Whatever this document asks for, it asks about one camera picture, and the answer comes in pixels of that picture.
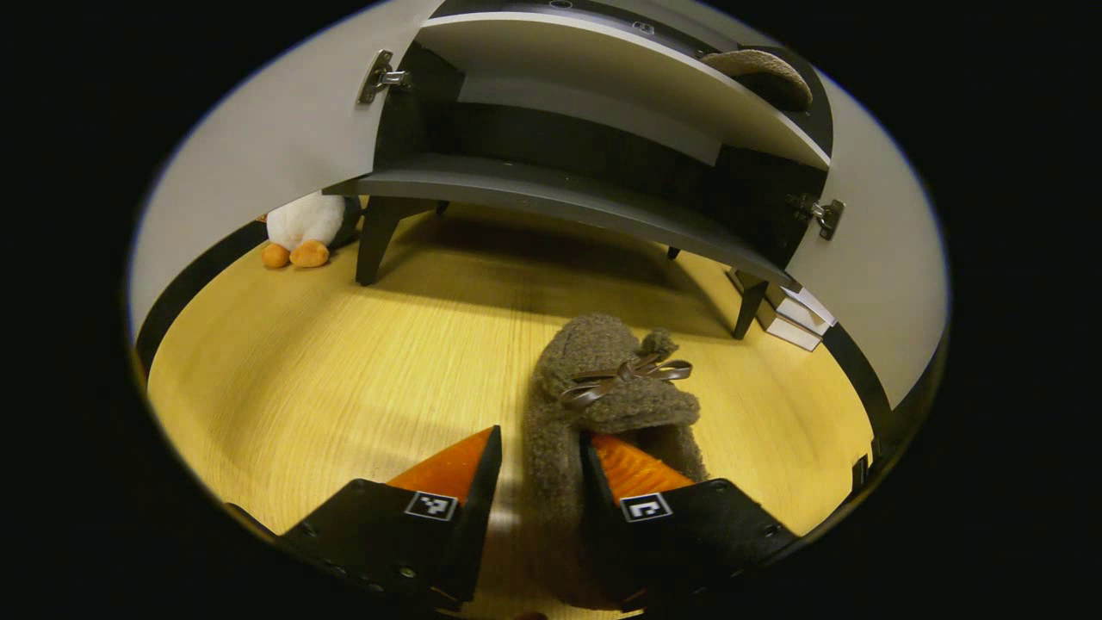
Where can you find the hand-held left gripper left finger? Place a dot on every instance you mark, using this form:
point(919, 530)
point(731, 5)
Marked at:
point(478, 517)

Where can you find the brown fuzzy shoe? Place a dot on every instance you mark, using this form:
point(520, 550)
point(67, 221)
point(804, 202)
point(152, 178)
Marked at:
point(762, 73)
point(594, 353)

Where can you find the white plush penguin toy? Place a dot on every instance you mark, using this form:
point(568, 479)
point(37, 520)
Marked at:
point(301, 224)

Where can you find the white shoe cabinet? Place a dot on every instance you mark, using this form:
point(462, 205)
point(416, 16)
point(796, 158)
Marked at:
point(560, 194)

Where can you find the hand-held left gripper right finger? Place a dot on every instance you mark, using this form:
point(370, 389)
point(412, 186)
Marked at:
point(603, 534)

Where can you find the white shoe cabinet door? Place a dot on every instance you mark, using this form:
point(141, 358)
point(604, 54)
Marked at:
point(275, 146)
point(887, 258)

